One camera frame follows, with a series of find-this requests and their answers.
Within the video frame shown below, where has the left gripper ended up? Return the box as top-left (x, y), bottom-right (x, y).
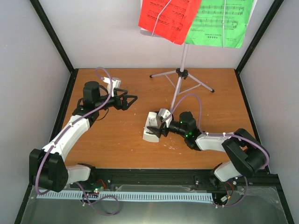
top-left (95, 89), bottom-right (138, 111)

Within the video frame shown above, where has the white metronome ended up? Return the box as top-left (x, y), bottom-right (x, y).
top-left (142, 111), bottom-right (164, 143)

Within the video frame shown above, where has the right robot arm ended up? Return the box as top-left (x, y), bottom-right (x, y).
top-left (143, 109), bottom-right (270, 189)

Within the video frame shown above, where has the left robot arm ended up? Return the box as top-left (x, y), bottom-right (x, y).
top-left (29, 78), bottom-right (138, 195)

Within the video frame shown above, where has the small circuit board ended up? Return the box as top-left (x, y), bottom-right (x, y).
top-left (91, 179), bottom-right (106, 193)

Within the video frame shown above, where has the red sheet music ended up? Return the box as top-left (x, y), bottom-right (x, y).
top-left (138, 0), bottom-right (202, 45)

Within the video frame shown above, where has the green sheet music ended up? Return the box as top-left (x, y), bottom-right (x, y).
top-left (185, 0), bottom-right (255, 49)

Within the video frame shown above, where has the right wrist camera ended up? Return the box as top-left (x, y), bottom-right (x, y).
top-left (158, 108), bottom-right (173, 123)

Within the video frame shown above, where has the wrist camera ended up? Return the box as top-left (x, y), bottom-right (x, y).
top-left (158, 108), bottom-right (173, 123)
top-left (103, 77), bottom-right (121, 97)

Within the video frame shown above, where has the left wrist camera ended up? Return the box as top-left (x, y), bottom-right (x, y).
top-left (103, 77), bottom-right (121, 97)

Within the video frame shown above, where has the black aluminium rail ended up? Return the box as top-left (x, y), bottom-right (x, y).
top-left (95, 168), bottom-right (216, 191)

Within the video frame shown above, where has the blue cable duct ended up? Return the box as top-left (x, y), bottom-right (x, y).
top-left (37, 190), bottom-right (213, 203)

